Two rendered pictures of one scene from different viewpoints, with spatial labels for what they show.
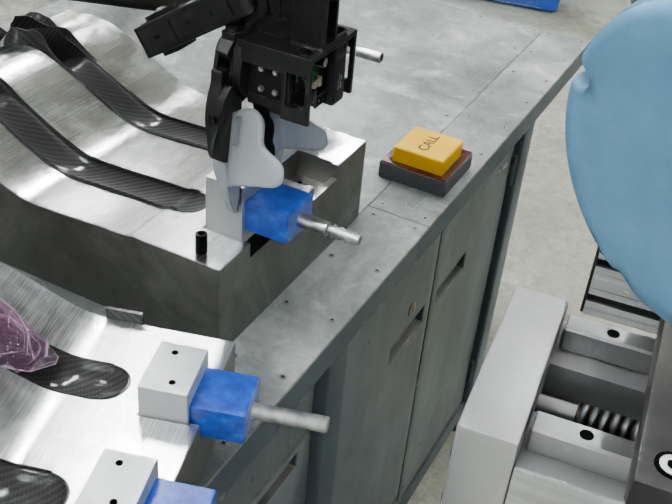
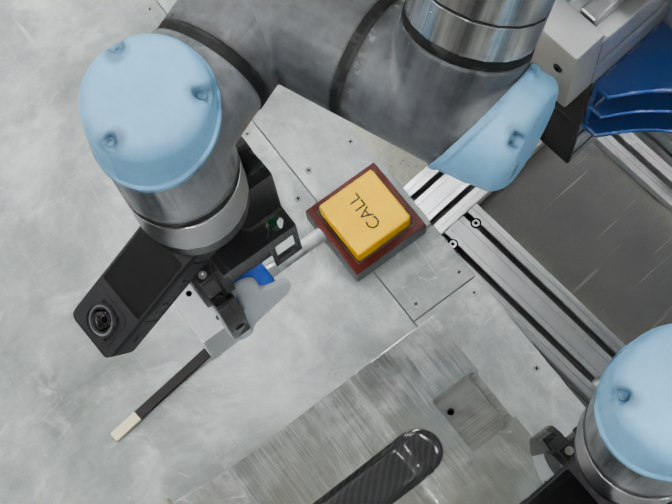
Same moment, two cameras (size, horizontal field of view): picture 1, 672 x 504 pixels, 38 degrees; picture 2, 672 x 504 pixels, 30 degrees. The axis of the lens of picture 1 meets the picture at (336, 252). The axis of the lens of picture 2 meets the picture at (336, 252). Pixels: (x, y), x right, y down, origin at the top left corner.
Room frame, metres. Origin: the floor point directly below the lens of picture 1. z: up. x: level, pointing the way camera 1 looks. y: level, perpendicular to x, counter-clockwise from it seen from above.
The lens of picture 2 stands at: (0.73, 0.24, 1.89)
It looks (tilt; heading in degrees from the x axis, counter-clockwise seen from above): 71 degrees down; 308
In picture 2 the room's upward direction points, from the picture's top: 11 degrees counter-clockwise
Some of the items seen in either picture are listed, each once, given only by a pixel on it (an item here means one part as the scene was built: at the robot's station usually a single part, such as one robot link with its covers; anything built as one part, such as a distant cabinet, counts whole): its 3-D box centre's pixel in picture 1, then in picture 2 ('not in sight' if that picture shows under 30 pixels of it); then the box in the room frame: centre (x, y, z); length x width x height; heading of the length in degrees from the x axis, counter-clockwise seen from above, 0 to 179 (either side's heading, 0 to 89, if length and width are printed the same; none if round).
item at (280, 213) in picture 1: (289, 215); not in sight; (0.67, 0.04, 0.91); 0.13 x 0.05 x 0.05; 65
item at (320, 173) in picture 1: (304, 185); (473, 414); (0.78, 0.04, 0.87); 0.05 x 0.05 x 0.04; 65
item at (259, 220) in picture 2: not in sight; (215, 221); (0.99, 0.04, 1.09); 0.09 x 0.08 x 0.12; 65
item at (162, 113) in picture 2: not in sight; (164, 128); (0.99, 0.05, 1.25); 0.09 x 0.08 x 0.11; 87
